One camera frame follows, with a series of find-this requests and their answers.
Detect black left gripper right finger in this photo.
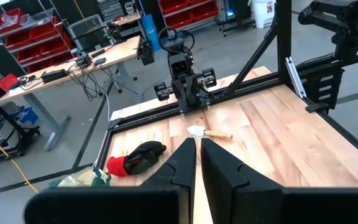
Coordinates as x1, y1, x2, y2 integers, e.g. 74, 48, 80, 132
201, 138, 284, 224

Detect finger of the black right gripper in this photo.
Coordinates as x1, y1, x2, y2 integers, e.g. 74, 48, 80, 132
193, 74, 211, 110
172, 77, 195, 114

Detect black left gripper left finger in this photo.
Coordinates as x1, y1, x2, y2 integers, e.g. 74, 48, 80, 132
140, 138, 197, 224

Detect silver trowel wooden handle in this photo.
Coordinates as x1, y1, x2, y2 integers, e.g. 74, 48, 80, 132
186, 125, 234, 140

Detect beige green gardening bag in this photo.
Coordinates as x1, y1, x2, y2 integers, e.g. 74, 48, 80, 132
48, 166, 112, 189

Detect black box on desk edge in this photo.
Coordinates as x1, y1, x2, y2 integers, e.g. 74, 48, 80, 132
139, 41, 155, 66

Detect metal shelf red bins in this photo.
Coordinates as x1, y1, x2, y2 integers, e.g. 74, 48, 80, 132
157, 0, 221, 32
0, 6, 76, 75

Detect blue cylinder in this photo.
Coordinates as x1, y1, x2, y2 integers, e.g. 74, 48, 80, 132
140, 14, 162, 52

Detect wooden desk grey legs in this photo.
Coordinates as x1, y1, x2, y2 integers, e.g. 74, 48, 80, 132
0, 35, 142, 152

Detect white trash bin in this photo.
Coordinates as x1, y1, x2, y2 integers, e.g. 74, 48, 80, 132
249, 0, 277, 29

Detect small wooden desk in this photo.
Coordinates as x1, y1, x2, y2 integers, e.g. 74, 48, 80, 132
112, 11, 142, 27

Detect black crate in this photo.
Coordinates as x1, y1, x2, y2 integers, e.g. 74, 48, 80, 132
97, 0, 126, 22

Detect grey mesh office chair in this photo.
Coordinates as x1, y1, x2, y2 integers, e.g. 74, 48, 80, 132
68, 14, 113, 55

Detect black power brick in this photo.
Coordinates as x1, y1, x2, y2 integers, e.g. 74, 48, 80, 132
40, 68, 70, 84

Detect blue box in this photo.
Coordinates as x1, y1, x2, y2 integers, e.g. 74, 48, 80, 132
9, 105, 40, 126

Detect red box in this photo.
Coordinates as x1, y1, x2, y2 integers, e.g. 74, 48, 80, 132
0, 73, 19, 93

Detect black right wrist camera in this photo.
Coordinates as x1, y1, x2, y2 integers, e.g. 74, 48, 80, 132
168, 52, 195, 78

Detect black aluminium rig frame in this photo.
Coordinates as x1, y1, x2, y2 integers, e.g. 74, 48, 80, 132
95, 0, 358, 170

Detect silver aluminium bracket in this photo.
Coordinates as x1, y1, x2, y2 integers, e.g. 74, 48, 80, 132
285, 57, 306, 99

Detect black desk cable bundle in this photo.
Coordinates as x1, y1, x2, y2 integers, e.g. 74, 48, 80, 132
65, 60, 111, 103

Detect yellow extension cable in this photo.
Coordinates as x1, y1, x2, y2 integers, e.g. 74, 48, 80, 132
0, 126, 39, 194

